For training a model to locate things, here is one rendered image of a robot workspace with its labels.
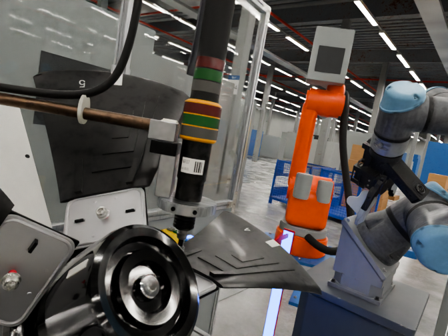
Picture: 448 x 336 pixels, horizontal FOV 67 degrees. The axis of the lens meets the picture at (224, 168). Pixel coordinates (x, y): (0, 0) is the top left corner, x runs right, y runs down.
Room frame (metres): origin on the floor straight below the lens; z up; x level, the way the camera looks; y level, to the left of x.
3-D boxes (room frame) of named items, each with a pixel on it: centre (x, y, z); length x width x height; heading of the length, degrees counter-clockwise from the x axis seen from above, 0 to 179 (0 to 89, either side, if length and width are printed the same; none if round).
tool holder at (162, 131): (0.39, 0.05, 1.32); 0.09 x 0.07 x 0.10; 91
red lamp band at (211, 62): (0.39, 0.04, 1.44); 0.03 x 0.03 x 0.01
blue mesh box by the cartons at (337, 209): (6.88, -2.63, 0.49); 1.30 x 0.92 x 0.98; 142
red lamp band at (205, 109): (0.39, 0.04, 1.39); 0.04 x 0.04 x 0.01
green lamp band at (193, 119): (0.39, 0.04, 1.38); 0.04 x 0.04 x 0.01
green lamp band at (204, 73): (0.39, 0.04, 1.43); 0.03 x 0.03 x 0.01
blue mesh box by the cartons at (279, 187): (7.48, -1.80, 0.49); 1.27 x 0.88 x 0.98; 142
